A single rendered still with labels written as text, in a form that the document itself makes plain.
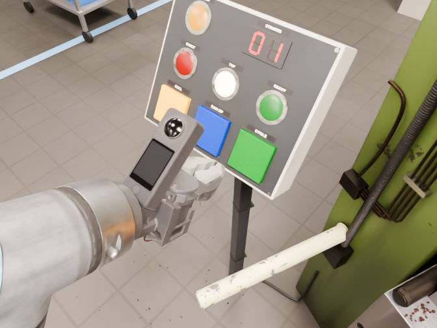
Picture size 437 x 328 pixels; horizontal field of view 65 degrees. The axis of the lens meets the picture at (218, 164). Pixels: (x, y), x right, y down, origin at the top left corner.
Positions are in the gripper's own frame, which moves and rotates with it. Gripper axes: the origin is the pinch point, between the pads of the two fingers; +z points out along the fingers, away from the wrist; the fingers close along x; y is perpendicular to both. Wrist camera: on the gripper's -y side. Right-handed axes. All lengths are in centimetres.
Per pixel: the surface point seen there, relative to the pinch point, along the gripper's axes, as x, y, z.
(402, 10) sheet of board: -42, -61, 314
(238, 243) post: -8, 48, 51
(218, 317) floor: -5, 90, 58
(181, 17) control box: -23.8, -16.1, 11.0
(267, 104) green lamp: -0.7, -9.0, 10.6
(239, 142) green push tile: -2.7, -0.7, 10.3
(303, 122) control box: 6.1, -9.0, 11.0
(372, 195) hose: 20.3, 5.2, 37.8
